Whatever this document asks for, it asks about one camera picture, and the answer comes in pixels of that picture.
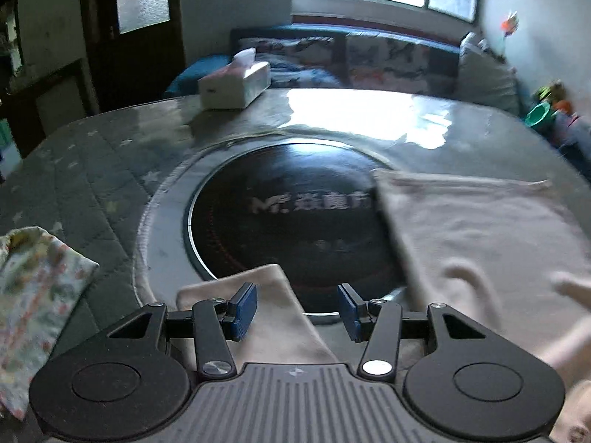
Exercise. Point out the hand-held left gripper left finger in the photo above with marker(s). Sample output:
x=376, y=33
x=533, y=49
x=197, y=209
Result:
x=242, y=309

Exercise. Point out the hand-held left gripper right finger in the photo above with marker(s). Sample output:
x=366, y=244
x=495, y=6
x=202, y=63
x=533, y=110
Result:
x=352, y=311

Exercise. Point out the cream white garment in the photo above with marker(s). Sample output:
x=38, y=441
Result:
x=471, y=235

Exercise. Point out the round black induction cooktop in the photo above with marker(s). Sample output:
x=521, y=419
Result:
x=286, y=221

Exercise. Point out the floral print cloth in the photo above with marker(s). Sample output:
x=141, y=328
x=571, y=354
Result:
x=32, y=286

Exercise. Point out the white tissue box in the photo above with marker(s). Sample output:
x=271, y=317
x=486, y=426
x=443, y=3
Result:
x=233, y=85

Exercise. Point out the dark blue sofa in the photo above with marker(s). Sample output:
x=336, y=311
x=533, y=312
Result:
x=194, y=71

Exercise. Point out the butterfly print cushion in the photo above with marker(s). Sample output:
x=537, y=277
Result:
x=291, y=50
x=397, y=62

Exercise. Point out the green plastic bowl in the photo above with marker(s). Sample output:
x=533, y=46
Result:
x=539, y=115

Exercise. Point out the plain grey cushion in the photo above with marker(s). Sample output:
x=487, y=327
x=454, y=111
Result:
x=487, y=74

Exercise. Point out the dark wooden door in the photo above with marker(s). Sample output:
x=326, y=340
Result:
x=134, y=37

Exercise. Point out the colourful wall decoration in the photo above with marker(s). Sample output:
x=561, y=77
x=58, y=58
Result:
x=510, y=24

